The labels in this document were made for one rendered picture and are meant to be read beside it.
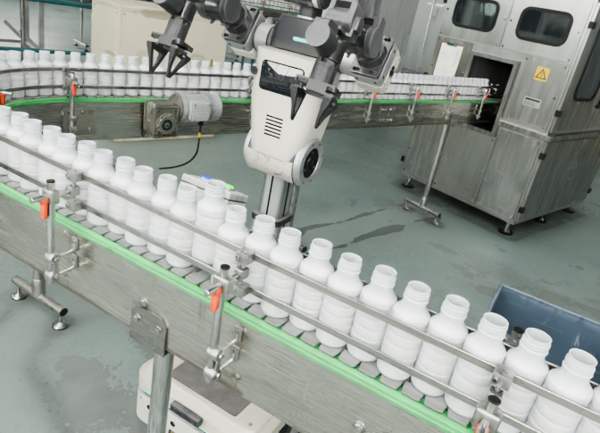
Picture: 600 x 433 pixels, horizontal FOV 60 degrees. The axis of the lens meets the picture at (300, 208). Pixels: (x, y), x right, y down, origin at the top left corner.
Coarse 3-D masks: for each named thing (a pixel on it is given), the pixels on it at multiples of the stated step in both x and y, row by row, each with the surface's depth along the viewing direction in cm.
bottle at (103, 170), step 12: (96, 156) 108; (108, 156) 109; (96, 168) 109; (108, 168) 110; (108, 180) 110; (96, 192) 110; (108, 192) 111; (96, 204) 111; (108, 204) 112; (96, 216) 112
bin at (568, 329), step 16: (512, 288) 133; (496, 304) 136; (512, 304) 134; (528, 304) 132; (544, 304) 130; (512, 320) 135; (528, 320) 133; (544, 320) 131; (560, 320) 129; (576, 320) 127; (592, 320) 126; (560, 336) 130; (576, 336) 128; (592, 336) 126; (560, 352) 131; (592, 352) 127
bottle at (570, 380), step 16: (576, 352) 72; (560, 368) 73; (576, 368) 70; (592, 368) 69; (544, 384) 74; (560, 384) 71; (576, 384) 70; (544, 400) 73; (576, 400) 70; (528, 416) 77; (544, 416) 73; (560, 416) 71; (576, 416) 71; (544, 432) 73; (560, 432) 72
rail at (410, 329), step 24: (120, 192) 105; (168, 216) 100; (216, 240) 95; (264, 264) 91; (288, 312) 91; (432, 312) 84; (336, 336) 87; (432, 336) 78; (384, 360) 83; (480, 360) 75; (432, 384) 80; (528, 384) 72; (576, 408) 69; (528, 432) 74
